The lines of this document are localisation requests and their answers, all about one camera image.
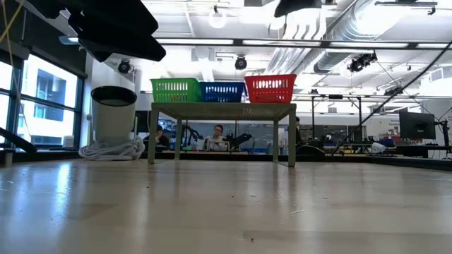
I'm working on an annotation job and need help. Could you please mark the black ceiling spotlight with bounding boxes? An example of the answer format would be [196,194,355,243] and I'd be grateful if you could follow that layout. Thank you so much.
[234,54,249,71]
[117,58,133,74]
[347,51,379,73]

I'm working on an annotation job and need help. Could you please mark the blue plastic basket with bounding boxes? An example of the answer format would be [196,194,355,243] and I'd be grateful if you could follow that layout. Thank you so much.
[199,81,247,104]

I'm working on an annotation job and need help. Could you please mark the dark window frame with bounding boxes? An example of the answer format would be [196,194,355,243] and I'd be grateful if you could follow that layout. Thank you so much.
[0,49,88,152]

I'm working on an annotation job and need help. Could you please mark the green plastic basket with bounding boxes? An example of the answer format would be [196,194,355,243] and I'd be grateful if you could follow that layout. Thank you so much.
[150,78,203,104]

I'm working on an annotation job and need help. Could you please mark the black background robot arms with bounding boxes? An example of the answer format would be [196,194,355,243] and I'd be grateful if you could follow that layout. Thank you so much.
[182,125,254,152]

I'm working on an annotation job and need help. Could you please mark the black metal rack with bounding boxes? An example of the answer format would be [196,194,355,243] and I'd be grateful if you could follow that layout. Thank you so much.
[310,93,363,149]

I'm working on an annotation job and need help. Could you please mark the long ceiling light rail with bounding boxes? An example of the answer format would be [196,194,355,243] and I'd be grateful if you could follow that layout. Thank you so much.
[58,35,452,50]

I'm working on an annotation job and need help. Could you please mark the red plastic basket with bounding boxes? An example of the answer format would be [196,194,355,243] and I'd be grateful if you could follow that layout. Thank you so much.
[244,73,298,104]

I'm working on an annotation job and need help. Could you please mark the person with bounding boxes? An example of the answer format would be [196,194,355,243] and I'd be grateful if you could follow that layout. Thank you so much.
[203,123,229,152]
[143,124,171,152]
[295,116,303,146]

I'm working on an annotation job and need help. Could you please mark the white coiled cable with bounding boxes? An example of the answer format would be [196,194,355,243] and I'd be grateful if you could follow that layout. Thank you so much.
[78,135,146,162]

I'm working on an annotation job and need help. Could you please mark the black computer monitor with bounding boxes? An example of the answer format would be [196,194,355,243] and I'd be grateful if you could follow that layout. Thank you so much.
[398,111,436,140]

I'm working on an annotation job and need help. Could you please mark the thin yellow hanging cable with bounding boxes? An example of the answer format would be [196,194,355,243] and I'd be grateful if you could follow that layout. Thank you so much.
[0,0,25,89]

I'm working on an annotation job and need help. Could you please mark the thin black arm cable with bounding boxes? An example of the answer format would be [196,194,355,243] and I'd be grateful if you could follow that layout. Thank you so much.
[331,41,452,157]

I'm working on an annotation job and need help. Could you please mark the silver ventilation duct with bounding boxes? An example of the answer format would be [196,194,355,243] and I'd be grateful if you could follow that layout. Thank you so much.
[312,0,393,73]

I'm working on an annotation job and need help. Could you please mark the white cylinder with black lid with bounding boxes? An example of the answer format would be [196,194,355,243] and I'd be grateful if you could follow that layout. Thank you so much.
[90,85,138,145]

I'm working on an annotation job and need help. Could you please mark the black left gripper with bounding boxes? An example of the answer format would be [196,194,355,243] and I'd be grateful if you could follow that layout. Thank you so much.
[26,0,167,64]

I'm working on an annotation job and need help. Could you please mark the black aluminium table frame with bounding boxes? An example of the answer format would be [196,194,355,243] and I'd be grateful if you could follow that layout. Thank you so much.
[0,126,452,173]

